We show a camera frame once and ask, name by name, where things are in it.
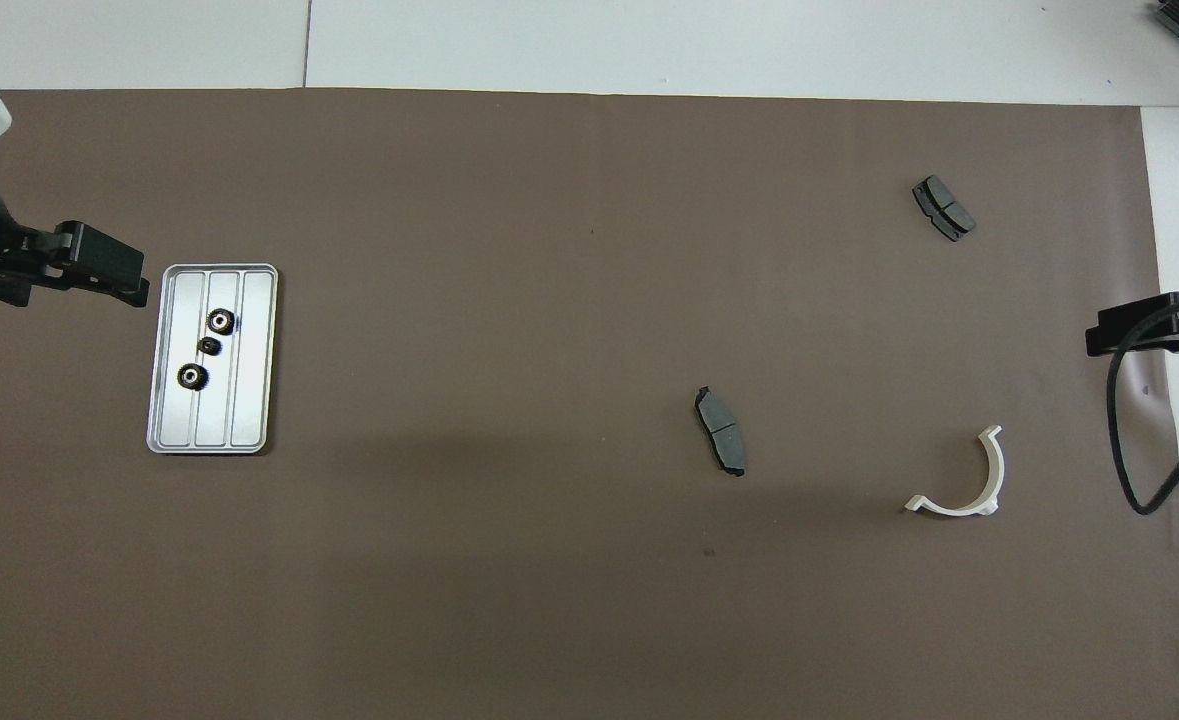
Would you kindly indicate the white curved plastic bracket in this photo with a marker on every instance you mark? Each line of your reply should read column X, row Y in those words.
column 995, row 470

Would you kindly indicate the small black bearing gear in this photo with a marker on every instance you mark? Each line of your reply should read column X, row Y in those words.
column 210, row 346

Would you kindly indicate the grey brake pad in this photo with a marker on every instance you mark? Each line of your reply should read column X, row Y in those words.
column 944, row 208
column 721, row 430

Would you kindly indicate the large black bearing gear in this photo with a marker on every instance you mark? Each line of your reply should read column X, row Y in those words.
column 192, row 376
column 220, row 321

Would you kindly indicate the brown table mat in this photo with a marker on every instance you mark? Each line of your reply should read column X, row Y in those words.
column 549, row 300

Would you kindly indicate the silver metal tray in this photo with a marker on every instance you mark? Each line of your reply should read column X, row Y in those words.
column 249, row 400

